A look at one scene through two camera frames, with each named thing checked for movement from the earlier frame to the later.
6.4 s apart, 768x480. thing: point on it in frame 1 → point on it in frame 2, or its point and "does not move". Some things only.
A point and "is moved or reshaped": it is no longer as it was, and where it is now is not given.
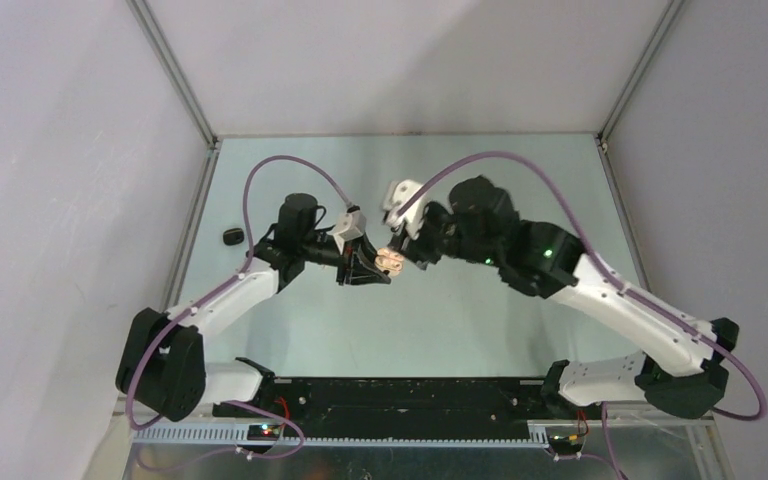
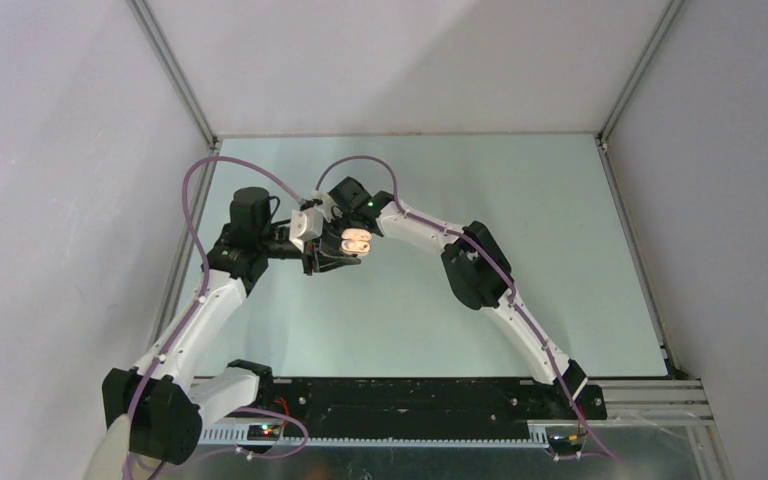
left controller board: (264, 432) does not move
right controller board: (568, 445) does not move
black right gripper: (417, 250) → (342, 216)
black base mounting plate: (404, 403) does not move
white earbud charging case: (389, 261) is moved or reshaped
